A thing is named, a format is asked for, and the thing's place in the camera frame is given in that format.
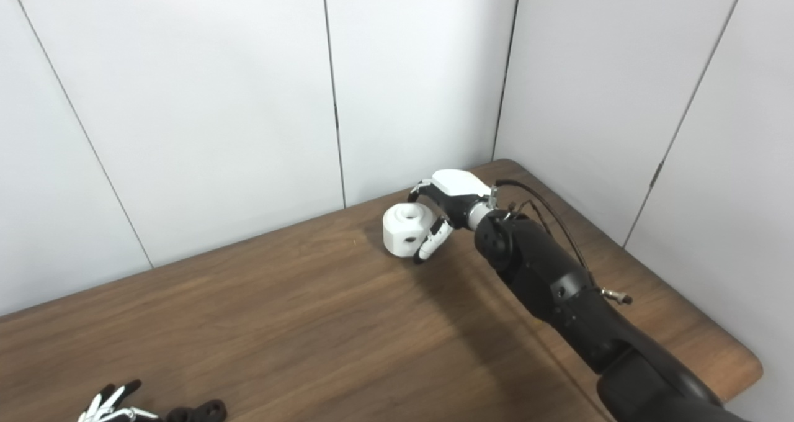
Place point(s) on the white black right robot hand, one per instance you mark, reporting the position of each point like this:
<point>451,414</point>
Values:
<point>459,198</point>

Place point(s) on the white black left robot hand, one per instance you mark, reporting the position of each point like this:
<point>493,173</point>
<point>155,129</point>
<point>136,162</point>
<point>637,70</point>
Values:
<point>108,409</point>

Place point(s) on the round white plastic piece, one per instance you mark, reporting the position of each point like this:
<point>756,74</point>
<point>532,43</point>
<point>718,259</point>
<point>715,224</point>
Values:
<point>406,229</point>

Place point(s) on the black flanged holder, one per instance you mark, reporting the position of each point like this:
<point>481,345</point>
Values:
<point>198,411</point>

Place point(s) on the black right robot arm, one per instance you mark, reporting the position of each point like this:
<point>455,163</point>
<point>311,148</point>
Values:
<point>570,298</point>

